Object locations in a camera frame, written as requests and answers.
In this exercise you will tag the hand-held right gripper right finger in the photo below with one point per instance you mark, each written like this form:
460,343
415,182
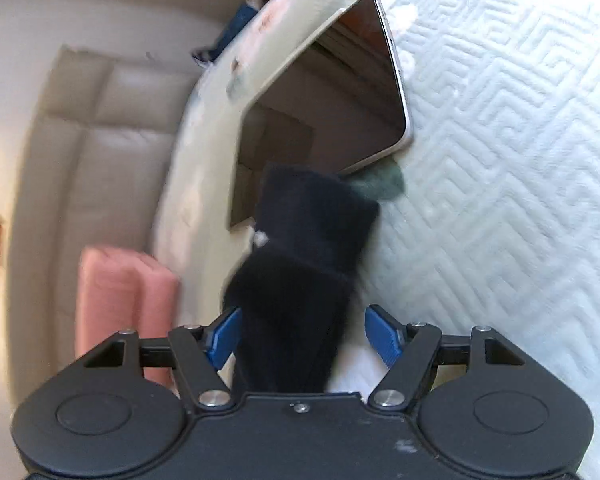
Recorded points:
381,336

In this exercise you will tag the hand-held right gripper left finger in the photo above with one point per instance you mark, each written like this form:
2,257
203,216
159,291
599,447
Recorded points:
224,336

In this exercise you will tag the dark navy garment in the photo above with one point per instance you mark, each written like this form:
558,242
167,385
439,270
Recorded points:
300,280

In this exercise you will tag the pink folded quilt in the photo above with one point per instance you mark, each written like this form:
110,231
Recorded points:
125,300

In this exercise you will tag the floral bed sheet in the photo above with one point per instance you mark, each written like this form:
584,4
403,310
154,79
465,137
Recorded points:
490,200

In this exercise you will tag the dark phone on bed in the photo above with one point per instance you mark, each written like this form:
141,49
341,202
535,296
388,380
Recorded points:
330,105

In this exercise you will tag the blue cloth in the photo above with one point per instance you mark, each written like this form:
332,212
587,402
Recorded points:
230,32

